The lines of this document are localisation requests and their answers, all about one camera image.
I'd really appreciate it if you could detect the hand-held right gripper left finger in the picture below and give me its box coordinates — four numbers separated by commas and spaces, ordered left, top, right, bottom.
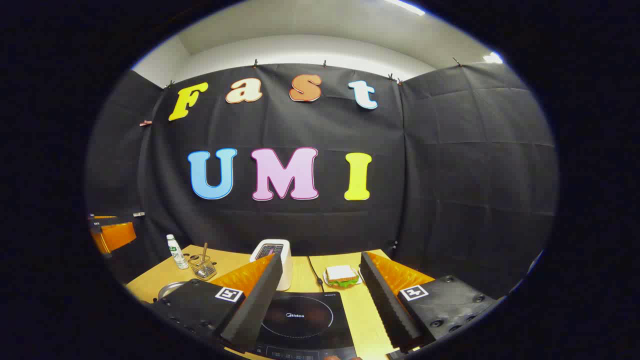
150, 252, 284, 353

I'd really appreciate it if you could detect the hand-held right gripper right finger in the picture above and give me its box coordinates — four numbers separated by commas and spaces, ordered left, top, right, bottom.
360, 251, 501, 354

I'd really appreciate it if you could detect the black induction cooktop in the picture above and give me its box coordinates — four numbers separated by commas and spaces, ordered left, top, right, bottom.
252, 291, 359, 360

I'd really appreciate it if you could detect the steel pot with black handles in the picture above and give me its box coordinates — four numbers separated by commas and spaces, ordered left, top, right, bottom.
157, 281, 189, 301

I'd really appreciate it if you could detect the white toaster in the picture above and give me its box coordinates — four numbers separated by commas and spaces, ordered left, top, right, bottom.
249, 239, 294, 292

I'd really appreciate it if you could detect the sandwich with lettuce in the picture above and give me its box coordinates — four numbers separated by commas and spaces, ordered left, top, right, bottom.
325, 265, 360, 288

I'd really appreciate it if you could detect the white green drink bottle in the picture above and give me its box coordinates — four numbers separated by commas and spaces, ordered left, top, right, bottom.
166, 234, 190, 270

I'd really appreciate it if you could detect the white plate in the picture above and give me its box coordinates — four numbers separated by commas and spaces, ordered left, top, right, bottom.
322, 267, 362, 290

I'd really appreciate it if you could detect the black backdrop cloth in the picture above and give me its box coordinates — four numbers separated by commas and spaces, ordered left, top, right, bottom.
85, 60, 559, 301

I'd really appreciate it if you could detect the wire utensil holder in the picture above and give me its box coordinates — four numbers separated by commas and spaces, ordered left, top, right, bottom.
189, 254, 218, 281

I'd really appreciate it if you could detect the black power cable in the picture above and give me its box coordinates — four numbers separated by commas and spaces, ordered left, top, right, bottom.
307, 256, 325, 287

